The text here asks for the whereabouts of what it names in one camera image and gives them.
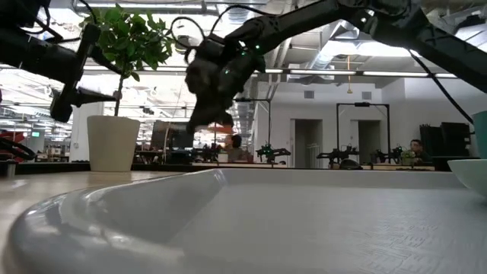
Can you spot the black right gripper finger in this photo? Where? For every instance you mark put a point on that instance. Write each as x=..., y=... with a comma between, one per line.
x=199, y=118
x=224, y=118

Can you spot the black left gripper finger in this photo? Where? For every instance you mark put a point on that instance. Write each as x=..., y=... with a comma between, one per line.
x=100, y=57
x=91, y=97

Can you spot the white bowl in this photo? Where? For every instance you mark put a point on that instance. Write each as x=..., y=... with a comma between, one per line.
x=472, y=175

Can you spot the green plastic cup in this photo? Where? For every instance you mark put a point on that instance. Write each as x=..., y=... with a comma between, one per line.
x=481, y=133

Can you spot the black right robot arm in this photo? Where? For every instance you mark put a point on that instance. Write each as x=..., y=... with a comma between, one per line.
x=296, y=26

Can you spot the black background robot arm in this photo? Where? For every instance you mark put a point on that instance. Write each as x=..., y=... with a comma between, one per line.
x=270, y=152
x=336, y=154
x=392, y=155

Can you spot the large white plate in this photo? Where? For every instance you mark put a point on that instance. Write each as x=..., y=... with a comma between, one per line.
x=266, y=228

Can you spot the green leafy indoor tree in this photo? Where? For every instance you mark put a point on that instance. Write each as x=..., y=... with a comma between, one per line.
x=125, y=38

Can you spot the black computer monitor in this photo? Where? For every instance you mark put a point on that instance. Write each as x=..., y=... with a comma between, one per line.
x=171, y=137

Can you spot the person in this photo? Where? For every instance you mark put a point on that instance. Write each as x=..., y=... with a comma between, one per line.
x=416, y=146
x=236, y=152

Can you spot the white building column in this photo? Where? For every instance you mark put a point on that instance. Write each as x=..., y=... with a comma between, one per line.
x=81, y=133

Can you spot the cream plant pot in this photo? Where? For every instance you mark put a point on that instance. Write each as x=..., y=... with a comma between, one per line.
x=113, y=144

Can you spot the long wooden background table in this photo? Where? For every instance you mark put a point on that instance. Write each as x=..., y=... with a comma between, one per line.
x=266, y=166

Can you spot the green exit sign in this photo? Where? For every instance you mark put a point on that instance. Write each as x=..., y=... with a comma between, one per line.
x=35, y=134

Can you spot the grey doorway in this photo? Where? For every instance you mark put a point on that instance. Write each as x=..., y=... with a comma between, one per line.
x=308, y=141
x=369, y=137

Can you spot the red machine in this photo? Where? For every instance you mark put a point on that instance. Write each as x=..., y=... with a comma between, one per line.
x=9, y=135

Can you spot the ceiling light strip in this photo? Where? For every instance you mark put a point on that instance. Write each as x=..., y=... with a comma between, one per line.
x=323, y=72
x=395, y=74

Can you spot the silver metal cylinder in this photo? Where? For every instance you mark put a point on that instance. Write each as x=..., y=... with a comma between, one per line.
x=10, y=169

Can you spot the yellow hanging pendant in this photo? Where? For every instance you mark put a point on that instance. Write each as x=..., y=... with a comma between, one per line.
x=349, y=90

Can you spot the black round dome object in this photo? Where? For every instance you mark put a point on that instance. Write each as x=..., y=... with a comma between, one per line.
x=350, y=164

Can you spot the small green potted plant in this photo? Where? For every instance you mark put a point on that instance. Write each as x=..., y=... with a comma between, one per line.
x=408, y=156

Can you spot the black storage cabinets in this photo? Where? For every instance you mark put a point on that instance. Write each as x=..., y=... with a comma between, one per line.
x=445, y=139

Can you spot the black table edge frame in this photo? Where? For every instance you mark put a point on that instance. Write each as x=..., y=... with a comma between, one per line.
x=45, y=167

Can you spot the wall air vent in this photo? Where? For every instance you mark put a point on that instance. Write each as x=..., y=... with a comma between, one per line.
x=309, y=94
x=366, y=95

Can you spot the silver ceiling duct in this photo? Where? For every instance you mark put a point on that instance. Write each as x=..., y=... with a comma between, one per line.
x=327, y=53

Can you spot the black rectangular frame stand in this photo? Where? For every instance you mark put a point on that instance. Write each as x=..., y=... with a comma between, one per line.
x=361, y=104

